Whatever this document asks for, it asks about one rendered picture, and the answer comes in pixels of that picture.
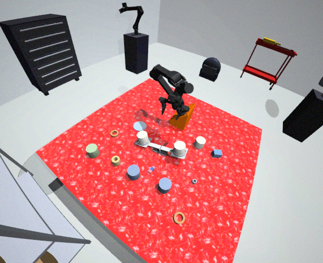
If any white cylinder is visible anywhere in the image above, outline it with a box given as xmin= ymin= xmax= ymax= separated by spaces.
xmin=194 ymin=136 xmax=206 ymax=150
xmin=137 ymin=131 xmax=149 ymax=144
xmin=174 ymin=141 xmax=186 ymax=156

